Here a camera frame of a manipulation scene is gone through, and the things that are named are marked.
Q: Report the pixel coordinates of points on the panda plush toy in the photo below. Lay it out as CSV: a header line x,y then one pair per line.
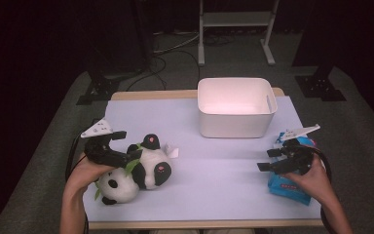
x,y
149,162

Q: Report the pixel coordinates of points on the person's left hand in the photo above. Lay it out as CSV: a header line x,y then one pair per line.
x,y
84,175

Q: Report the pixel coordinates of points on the person's right hand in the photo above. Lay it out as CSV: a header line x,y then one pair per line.
x,y
315,183

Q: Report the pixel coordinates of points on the black stand base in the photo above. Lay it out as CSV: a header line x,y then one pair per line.
x,y
319,87
99,89

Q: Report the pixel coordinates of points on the blue wet wipe packet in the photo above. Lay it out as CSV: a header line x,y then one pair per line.
x,y
285,189

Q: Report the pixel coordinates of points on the white table mat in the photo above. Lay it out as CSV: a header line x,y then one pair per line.
x,y
207,182

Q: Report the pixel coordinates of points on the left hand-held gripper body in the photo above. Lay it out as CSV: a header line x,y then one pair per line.
x,y
100,152

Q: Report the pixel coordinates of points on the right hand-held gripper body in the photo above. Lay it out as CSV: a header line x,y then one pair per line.
x,y
297,157

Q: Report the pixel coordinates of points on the white plastic bin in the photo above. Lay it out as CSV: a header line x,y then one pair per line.
x,y
233,126

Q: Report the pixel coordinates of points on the white metal stand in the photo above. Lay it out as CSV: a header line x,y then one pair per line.
x,y
237,19

